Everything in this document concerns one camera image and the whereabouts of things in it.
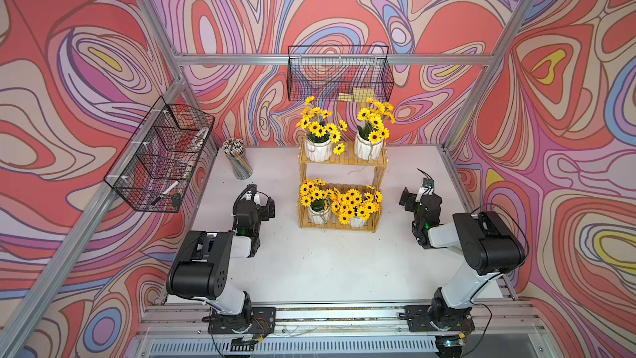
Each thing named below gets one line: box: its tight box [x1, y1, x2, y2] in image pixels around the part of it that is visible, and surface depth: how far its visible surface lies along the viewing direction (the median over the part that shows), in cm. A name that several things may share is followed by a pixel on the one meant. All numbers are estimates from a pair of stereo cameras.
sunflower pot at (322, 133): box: [295, 96, 348, 163], surface depth 72 cm
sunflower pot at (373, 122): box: [353, 97, 396, 161], surface depth 74 cm
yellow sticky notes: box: [338, 87, 376, 102], surface depth 86 cm
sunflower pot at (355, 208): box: [331, 185, 384, 229], surface depth 83 cm
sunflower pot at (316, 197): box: [299, 178, 335, 226], surface depth 86 cm
